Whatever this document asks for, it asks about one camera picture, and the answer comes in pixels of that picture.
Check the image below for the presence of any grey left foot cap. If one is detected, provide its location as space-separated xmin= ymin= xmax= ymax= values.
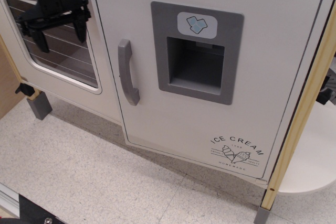
xmin=27 ymin=92 xmax=52 ymax=120

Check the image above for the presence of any black clamp at right edge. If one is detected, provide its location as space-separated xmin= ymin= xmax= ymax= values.
xmin=316 ymin=75 xmax=335 ymax=105

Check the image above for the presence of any light wooden right post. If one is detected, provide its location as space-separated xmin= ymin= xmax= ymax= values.
xmin=260 ymin=6 xmax=335 ymax=210

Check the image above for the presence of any grey fridge door handle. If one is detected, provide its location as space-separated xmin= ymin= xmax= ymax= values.
xmin=118 ymin=39 xmax=140 ymax=106

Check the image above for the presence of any white oven door with window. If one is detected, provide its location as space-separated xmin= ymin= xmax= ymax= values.
xmin=1 ymin=0 xmax=102 ymax=94

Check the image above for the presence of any silver aluminium rail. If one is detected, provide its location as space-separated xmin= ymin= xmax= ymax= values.
xmin=1 ymin=183 xmax=20 ymax=218

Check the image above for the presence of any grey ice dispenser panel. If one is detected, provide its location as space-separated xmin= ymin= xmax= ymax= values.
xmin=151 ymin=1 xmax=244 ymax=105

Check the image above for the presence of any white toy fridge door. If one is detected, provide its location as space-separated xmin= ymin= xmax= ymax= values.
xmin=94 ymin=0 xmax=333 ymax=184

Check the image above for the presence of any light wooden left panel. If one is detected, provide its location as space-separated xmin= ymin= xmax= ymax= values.
xmin=1 ymin=38 xmax=24 ymax=119

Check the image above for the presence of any black knob on left post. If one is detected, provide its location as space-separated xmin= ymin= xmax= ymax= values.
xmin=15 ymin=83 xmax=35 ymax=97

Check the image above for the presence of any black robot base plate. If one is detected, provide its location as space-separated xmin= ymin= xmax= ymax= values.
xmin=18 ymin=194 xmax=66 ymax=224

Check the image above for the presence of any white round table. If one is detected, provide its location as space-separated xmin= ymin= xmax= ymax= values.
xmin=278 ymin=101 xmax=335 ymax=195

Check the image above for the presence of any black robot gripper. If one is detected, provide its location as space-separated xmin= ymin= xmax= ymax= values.
xmin=16 ymin=0 xmax=91 ymax=53

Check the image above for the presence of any white toy kitchen cabinet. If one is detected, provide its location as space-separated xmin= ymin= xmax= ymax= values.
xmin=0 ymin=0 xmax=336 ymax=186

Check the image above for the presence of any grey foot cap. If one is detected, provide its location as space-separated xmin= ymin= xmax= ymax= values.
xmin=27 ymin=92 xmax=52 ymax=120
xmin=254 ymin=206 xmax=271 ymax=224

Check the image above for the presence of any grey right foot cap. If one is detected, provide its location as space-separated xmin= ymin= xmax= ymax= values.
xmin=254 ymin=206 xmax=271 ymax=224

